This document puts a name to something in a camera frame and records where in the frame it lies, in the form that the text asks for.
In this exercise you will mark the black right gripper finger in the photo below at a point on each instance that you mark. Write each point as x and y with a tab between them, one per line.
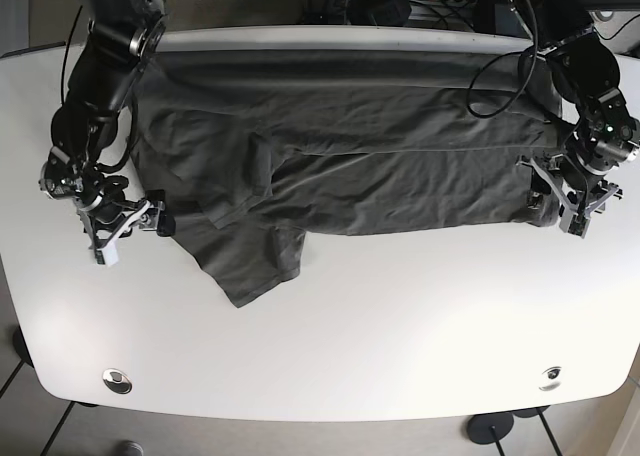
166	225

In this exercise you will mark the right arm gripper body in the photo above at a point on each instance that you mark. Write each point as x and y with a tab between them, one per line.
106	221

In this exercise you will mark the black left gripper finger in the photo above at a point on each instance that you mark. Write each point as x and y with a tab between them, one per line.
539	196

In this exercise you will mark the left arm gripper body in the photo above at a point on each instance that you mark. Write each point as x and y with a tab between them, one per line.
578	191

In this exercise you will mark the dark grey T-shirt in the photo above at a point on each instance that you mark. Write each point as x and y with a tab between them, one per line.
256	149

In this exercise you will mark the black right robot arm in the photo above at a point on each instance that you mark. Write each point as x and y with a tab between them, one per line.
122	38

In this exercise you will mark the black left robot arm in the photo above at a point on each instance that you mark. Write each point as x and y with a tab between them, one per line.
586	73

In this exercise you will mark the left metal table grommet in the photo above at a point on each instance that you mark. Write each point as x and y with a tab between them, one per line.
117	381

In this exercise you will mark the metal table grommet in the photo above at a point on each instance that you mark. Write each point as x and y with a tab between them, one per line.
550	379
117	381

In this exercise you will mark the right metal table grommet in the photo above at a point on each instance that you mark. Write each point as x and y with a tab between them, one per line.
550	379

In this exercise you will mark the grey sneaker shoe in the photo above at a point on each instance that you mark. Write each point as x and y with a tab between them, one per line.
128	448

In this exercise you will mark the black round stand base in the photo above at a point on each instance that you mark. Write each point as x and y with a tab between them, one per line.
489	428

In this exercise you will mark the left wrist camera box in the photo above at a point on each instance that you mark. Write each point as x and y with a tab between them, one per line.
576	225

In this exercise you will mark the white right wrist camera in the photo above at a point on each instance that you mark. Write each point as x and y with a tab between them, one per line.
106	255

